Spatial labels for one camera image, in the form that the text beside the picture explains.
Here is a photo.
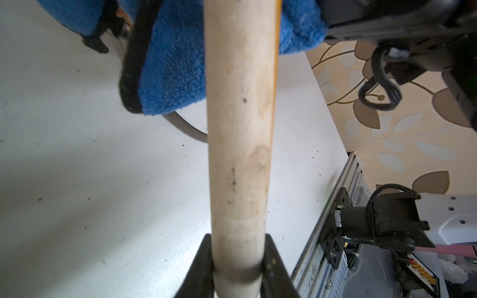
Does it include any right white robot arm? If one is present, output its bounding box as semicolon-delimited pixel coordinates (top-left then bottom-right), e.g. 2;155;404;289
319;1;477;252

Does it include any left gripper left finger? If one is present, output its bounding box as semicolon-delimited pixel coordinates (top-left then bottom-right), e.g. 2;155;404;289
175;234;214;298

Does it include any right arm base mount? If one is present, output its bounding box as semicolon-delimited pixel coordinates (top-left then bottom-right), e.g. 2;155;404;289
318;183;437;298

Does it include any blue grey microfiber rag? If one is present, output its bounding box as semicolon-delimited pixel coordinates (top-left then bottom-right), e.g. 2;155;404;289
40;1;328;115

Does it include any sickle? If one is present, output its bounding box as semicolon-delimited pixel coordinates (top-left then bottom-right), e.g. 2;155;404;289
204;1;281;298
164;112;207;144

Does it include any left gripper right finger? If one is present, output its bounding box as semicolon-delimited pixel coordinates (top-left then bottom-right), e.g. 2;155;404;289
260;234;300;298

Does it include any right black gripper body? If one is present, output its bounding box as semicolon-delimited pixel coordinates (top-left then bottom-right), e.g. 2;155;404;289
317;0;477;71

